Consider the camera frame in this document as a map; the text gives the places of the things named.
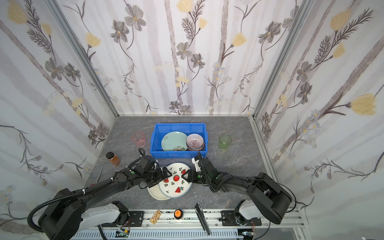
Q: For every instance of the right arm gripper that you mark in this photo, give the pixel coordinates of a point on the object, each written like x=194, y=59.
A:
x=193, y=174

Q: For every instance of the blue plastic bin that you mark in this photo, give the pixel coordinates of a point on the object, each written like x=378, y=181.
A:
x=162, y=129

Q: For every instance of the pink glass cup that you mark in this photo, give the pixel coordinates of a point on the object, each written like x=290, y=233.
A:
x=139, y=139

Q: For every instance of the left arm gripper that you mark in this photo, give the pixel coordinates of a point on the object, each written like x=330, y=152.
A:
x=160, y=177

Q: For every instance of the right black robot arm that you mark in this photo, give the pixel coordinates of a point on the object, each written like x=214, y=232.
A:
x=270, y=198

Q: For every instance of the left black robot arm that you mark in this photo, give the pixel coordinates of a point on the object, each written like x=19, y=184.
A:
x=61, y=217

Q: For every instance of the green floral plate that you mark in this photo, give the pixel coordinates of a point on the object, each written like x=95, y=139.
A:
x=174, y=141

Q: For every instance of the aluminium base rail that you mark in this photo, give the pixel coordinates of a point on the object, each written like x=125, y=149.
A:
x=221, y=223

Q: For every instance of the small wooden tag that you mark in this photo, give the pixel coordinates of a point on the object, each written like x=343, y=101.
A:
x=156, y=216

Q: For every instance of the cream bird pattern plate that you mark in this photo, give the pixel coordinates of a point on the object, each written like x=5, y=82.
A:
x=156, y=193

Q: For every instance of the brown spice jar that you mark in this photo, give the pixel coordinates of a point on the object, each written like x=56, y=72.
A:
x=113, y=158

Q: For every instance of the green glass cup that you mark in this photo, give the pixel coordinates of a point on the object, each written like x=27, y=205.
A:
x=224, y=142

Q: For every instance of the pink glass small plate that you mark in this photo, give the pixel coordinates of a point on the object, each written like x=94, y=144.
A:
x=195, y=142

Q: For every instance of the watermelon pattern plate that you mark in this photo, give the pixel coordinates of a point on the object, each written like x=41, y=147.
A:
x=175, y=186

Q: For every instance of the orange round button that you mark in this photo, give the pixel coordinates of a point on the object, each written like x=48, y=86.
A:
x=178, y=214

